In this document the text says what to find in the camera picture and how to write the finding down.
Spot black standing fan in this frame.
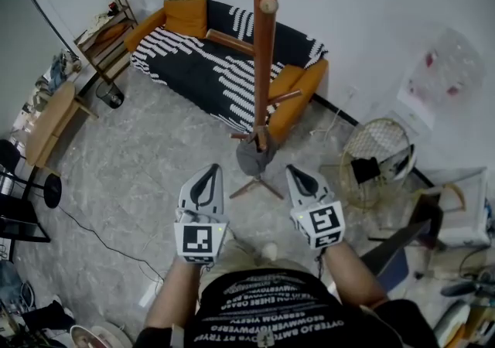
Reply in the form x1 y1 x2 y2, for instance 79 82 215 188
0 138 63 210

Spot gold wire chair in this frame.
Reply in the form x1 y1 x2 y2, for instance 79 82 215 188
319 118 414 210

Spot person's right white shoe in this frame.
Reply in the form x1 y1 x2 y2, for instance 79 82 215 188
260 242 280 262

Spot brown wooden coat rack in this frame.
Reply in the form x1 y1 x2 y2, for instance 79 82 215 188
205 0 303 201

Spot person's beige trousers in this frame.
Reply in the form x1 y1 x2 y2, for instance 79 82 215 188
200 237 323 294

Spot person's left forearm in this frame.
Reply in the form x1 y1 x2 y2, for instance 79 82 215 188
144 259 203 331

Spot person's right forearm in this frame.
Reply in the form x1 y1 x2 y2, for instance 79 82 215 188
322 241 390 309

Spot white round bin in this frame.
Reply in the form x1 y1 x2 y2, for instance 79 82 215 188
69 320 135 348

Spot black wire waste bin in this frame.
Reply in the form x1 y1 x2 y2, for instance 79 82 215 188
94 80 126 110

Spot person's black printed t-shirt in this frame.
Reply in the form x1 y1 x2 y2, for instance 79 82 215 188
132 271 441 348

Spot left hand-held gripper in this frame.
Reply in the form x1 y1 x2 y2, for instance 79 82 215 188
173 163 229 264

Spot white curved panel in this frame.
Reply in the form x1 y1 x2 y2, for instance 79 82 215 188
380 143 418 182

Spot flat orange cushion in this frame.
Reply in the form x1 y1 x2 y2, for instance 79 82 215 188
94 22 127 44

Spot black cloth item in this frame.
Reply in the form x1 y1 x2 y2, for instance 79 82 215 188
349 156 382 186

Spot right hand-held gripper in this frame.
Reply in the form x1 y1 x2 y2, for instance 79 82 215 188
285 164 347 251

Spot oval wooden coffee table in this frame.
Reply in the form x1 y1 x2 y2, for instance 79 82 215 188
24 80 100 168

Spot grey roller blind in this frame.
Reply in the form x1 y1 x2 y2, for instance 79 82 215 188
0 0 67 128

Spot black desk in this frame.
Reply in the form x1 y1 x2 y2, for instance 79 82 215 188
0 198 52 263

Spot blue cloth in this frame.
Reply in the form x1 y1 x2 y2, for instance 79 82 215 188
36 53 83 89

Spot white box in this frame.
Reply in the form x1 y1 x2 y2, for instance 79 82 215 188
424 165 493 249

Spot large orange sofa cushion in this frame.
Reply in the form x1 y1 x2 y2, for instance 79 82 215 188
162 0 209 40

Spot black floor cable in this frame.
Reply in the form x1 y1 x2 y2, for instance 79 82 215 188
56 204 166 282

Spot grey cloth garment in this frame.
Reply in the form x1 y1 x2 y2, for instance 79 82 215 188
235 132 280 177

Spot wooden side shelf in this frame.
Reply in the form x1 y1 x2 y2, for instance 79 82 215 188
73 0 140 85

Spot white water dispenser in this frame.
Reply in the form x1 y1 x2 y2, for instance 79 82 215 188
396 83 437 130

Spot black shoe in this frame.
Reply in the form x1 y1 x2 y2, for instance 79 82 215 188
439 279 480 298

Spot clear water bottle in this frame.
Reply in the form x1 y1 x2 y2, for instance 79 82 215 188
405 26 487 108

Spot small orange sofa cushion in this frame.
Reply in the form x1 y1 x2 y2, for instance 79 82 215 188
268 63 307 101

